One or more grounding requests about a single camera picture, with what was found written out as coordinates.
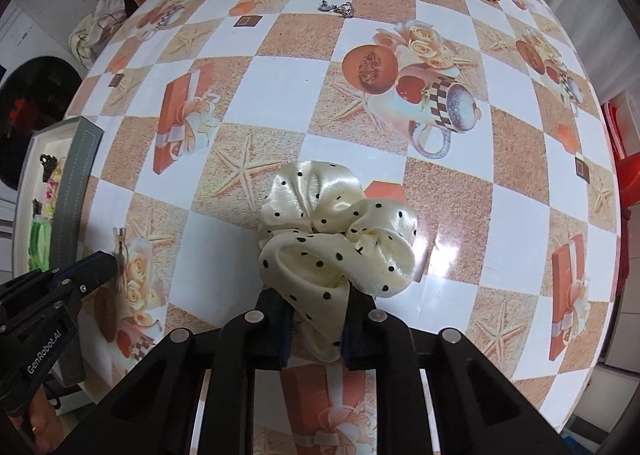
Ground green translucent bracelet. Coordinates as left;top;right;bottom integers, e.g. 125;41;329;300
27;217;54;272

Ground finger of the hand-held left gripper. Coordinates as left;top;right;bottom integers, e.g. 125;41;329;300
50;251;118;293

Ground silver dangling earrings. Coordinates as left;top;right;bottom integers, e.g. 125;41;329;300
319;0;355;18

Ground red plastic stool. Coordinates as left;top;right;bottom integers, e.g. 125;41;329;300
617;150;640;208

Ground person's left hand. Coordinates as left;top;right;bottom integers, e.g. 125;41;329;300
10;387;63;455

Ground cream cloth bag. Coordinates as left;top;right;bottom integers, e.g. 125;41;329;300
67;0;128;70

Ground colourful beaded bracelet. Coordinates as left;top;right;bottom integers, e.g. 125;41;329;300
42;180;66;216

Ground checkered printed tablecloth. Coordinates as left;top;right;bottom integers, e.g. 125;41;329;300
65;0;628;455

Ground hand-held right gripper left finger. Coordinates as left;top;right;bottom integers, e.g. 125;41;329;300
62;285;296;455

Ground black round object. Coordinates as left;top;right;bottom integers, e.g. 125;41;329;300
0;55;83;190

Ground pink plastic stool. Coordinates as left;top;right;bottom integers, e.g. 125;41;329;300
602;95;628;160

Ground cream polka-dot scrunchie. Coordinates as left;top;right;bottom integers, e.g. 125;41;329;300
257;160;418;363

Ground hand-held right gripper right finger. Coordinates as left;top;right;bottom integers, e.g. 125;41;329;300
340;285;576;455

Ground grey jewelry box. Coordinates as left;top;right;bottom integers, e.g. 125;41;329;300
12;116;105;383

